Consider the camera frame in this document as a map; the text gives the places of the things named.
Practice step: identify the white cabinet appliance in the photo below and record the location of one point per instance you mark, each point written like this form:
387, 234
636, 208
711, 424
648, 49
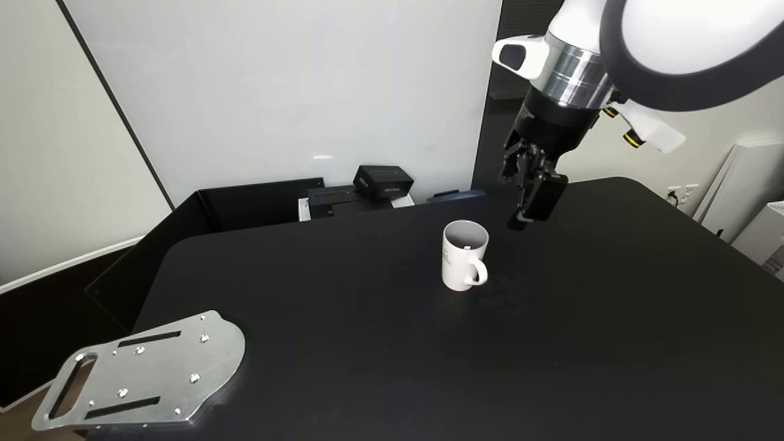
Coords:
748, 186

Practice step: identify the black flat case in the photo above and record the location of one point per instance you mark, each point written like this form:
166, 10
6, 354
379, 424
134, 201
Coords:
332, 199

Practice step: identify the white ceramic mug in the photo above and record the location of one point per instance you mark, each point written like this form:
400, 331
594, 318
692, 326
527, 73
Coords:
457, 271

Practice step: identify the black vertical pillar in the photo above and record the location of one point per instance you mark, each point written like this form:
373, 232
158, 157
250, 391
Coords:
491, 124

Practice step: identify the silver metal mounting plate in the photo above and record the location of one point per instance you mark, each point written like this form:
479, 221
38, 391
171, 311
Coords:
162, 369

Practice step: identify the large whiteboard panel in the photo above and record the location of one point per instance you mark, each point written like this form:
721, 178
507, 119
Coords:
309, 88

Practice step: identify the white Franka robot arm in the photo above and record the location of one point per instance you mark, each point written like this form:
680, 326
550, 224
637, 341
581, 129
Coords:
694, 38

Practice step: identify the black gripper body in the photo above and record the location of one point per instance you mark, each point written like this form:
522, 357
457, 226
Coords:
554, 124

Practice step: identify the small black box device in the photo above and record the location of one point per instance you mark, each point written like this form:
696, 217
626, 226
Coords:
384, 183

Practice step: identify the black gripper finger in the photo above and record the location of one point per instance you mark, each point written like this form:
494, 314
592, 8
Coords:
544, 197
515, 168

